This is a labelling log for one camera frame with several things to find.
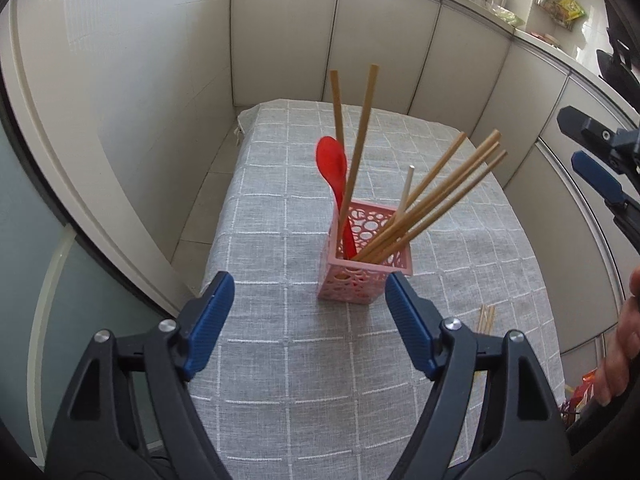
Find wooden chopstick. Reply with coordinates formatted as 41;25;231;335
330;70;347;207
366;143;508;263
354;132;468;262
355;130;506;263
338;64;380;235

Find red plastic spoon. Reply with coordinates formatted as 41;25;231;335
316;136;357;259

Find white plastic spoon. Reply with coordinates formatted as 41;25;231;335
394;165;414;221

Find white kitchen cabinets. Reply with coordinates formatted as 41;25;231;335
230;0;639;360

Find person's right hand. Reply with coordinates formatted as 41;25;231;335
593;268;640;406

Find black wok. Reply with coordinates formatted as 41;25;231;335
597;29;640;110

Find pink perforated utensil basket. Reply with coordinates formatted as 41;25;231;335
318;200;413;304

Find yellow snack bag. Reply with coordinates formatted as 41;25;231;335
556;0;586;23

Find glass sliding door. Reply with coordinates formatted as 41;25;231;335
1;136;160;466

